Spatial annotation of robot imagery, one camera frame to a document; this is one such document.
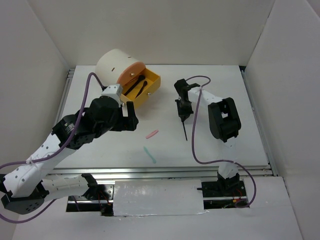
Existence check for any purple cable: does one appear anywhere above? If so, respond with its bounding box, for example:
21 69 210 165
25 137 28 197
184 75 257 209
0 72 106 224

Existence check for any small black makeup brush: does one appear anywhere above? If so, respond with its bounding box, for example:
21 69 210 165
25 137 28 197
124 75 146 96

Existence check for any pink razor stick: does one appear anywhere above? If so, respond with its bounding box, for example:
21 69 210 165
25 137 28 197
145 129 159 139

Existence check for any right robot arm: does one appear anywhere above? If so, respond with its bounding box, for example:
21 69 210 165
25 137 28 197
174 78 242 196

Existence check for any aluminium rail frame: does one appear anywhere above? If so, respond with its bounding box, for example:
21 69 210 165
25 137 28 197
52 65 273 180

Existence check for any white round drawer cabinet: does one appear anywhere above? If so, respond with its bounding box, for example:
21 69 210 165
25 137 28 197
94 49 141 85

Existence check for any teal razor stick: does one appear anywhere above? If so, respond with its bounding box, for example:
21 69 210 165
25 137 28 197
143 146 157 164

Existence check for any thin black eyeliner brush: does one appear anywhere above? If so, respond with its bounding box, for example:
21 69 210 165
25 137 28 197
181 119 188 141

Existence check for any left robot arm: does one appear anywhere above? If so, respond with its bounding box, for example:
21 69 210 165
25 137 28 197
0 96 139 215

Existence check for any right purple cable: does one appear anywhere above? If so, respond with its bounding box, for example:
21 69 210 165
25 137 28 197
184 75 257 209

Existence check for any yellow drawer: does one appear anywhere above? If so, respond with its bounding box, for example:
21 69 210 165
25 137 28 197
120 68 161 109

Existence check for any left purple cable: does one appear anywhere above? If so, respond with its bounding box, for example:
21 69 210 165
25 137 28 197
0 72 106 224

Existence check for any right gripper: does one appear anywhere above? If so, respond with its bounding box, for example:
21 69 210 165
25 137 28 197
175 98 194 122

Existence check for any large black makeup brush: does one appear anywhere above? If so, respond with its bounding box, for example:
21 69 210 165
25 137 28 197
135 80 148 98

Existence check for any pink top drawer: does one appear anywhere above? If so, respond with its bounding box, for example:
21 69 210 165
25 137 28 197
116 61 146 87

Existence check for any white foil sheet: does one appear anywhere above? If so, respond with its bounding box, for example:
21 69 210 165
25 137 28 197
113 179 205 217

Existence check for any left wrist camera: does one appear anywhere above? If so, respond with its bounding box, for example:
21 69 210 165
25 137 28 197
101 83 123 105

